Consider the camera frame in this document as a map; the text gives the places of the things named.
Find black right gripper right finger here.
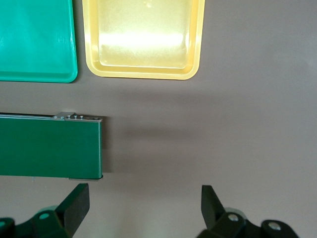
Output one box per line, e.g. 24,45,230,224
197,184,299,238

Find green plastic tray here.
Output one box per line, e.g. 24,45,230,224
0,0,78,83

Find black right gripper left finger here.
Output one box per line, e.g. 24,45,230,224
0,183,90,238

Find yellow plastic tray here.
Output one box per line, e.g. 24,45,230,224
81,0,206,80

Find green conveyor belt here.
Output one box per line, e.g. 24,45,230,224
0,111,104,181

